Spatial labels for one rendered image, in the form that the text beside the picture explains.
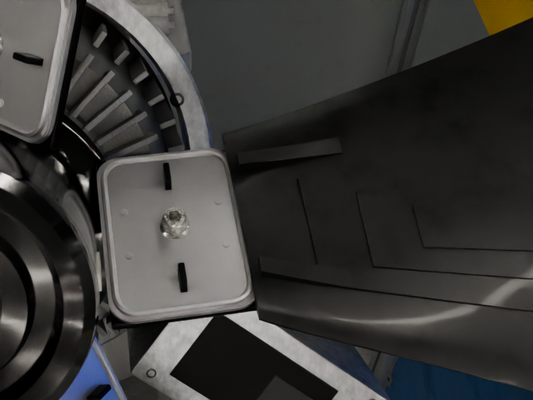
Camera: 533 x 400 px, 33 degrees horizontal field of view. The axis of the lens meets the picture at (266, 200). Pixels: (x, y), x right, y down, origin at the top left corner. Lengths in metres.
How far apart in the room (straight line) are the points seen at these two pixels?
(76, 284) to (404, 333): 0.14
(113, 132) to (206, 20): 0.81
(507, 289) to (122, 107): 0.23
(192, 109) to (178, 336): 0.15
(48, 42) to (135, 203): 0.09
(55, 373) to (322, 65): 1.09
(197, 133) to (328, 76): 0.85
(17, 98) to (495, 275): 0.22
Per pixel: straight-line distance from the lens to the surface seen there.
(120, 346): 0.67
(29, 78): 0.38
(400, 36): 1.40
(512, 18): 0.78
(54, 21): 0.37
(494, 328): 0.42
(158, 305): 0.39
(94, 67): 0.50
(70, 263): 0.35
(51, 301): 0.36
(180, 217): 0.41
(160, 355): 0.53
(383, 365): 1.41
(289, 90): 1.43
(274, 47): 1.35
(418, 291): 0.41
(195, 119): 0.58
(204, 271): 0.40
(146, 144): 0.50
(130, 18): 0.57
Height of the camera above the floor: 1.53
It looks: 54 degrees down
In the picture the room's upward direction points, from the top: 6 degrees clockwise
